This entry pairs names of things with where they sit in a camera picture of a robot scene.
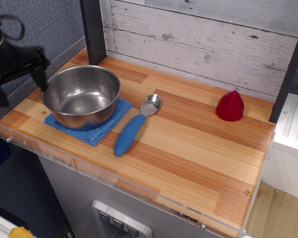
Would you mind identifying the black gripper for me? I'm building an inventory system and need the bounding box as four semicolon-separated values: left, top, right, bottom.
0;46;50;107

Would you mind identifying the stainless steel pot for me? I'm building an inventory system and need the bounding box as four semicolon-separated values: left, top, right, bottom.
41;65;121;130

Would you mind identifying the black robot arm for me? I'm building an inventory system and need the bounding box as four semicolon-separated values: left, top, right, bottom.
0;15;50;107

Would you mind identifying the blue folded cloth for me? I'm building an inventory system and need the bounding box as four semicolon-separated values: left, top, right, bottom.
44;98;133;146

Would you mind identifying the yellow object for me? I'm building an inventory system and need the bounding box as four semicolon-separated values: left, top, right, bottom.
8;227;35;238

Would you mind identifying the silver button control panel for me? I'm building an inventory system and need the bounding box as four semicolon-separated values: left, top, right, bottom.
92;199;153;238

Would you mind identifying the clear acrylic table guard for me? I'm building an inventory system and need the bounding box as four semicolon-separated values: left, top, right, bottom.
0;57;275;238

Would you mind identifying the red cone shaped object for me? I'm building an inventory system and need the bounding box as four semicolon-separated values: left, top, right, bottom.
216;90;244;121

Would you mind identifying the white cabinet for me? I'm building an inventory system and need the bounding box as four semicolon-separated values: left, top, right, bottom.
261;93;298;197

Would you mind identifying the dark grey left post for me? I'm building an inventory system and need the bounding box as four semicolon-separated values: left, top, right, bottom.
79;0;107;65

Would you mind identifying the dark grey post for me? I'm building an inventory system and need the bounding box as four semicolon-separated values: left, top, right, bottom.
269;41;298;123
79;0;107;65

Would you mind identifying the blue handled metal spoon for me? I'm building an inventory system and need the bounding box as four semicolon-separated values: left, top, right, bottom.
114;94;161;157

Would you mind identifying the dark grey right post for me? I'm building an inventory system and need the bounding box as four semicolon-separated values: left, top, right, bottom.
269;41;298;123

